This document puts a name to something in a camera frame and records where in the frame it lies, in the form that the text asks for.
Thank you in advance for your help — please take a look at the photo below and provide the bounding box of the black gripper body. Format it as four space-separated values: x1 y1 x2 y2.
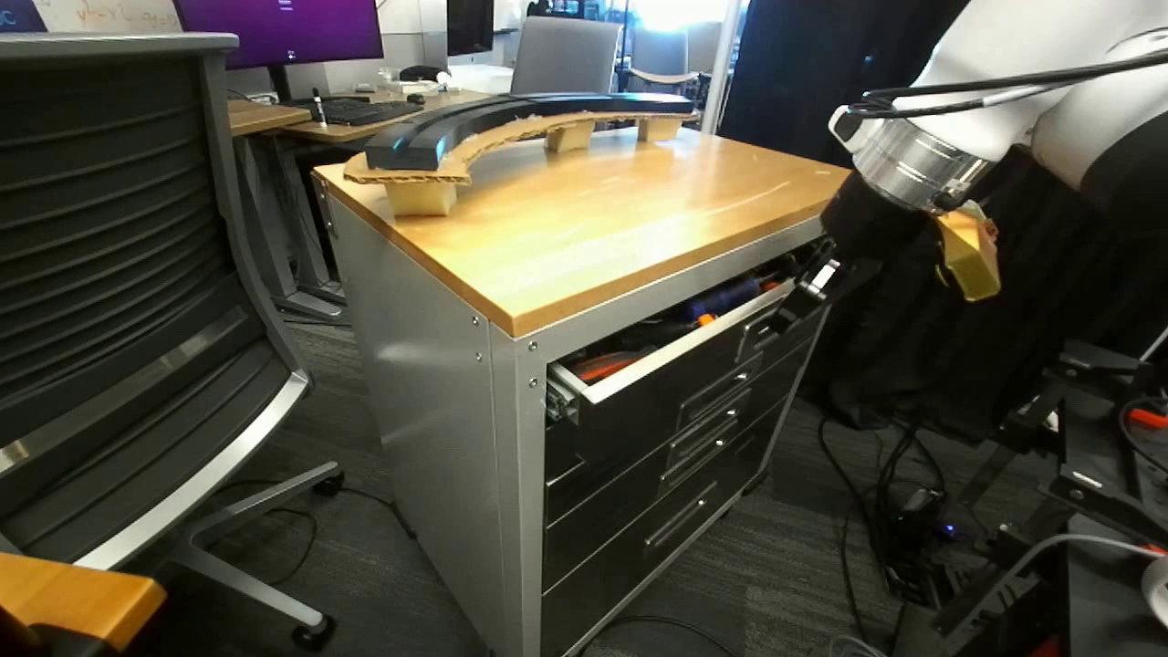
823 178 945 294

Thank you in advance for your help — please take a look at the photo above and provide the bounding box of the black robot base cover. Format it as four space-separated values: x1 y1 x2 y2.
807 149 1168 445

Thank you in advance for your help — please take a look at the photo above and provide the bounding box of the blue black clear-tipped screwdriver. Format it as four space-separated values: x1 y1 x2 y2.
695 278 766 310

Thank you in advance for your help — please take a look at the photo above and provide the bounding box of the black cabinet drawer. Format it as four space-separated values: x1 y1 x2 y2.
543 385 814 577
543 345 823 514
542 422 805 657

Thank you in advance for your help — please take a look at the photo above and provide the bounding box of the tool drawer with gray rim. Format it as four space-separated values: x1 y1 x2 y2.
543 249 848 489

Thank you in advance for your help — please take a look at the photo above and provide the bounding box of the black partition panel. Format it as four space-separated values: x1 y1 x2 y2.
716 0 971 169

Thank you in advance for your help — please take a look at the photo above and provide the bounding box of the black power strip with LED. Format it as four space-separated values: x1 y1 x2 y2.
896 485 984 579

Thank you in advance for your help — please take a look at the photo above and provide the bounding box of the curved black wooden-based object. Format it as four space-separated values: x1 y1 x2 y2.
340 86 702 222

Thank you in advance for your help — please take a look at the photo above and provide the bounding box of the white round object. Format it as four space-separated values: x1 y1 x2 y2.
1139 558 1168 627

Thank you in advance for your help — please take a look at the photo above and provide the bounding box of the gray cabinet with wooden top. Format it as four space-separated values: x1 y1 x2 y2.
310 124 856 657

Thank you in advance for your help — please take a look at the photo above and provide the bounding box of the dark computer monitor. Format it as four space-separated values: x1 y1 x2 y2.
443 0 497 57

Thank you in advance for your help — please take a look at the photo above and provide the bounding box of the black keyboard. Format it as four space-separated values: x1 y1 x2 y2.
318 93 424 126

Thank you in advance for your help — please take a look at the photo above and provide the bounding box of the monitor with purple screen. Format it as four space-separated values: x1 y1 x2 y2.
170 0 387 103

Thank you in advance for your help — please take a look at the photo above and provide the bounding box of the gray mesh office chair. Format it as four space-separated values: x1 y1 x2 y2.
0 27 347 648

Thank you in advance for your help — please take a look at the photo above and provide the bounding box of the wooden armrest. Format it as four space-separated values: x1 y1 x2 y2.
0 552 170 657

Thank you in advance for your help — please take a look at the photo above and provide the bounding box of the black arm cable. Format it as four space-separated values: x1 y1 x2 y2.
856 43 1168 121

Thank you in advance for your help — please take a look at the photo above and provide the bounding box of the black floor cable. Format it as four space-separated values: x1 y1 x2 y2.
814 412 911 648

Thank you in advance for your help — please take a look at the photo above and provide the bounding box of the orange handled tool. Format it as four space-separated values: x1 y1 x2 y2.
571 351 638 381

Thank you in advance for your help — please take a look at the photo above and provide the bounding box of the black metal stand frame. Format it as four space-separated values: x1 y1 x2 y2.
935 338 1168 657

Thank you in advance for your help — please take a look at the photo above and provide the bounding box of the orange cable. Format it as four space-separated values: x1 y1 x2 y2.
1122 406 1168 437

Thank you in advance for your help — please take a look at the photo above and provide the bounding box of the gray cable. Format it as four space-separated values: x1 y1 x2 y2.
971 526 1168 627

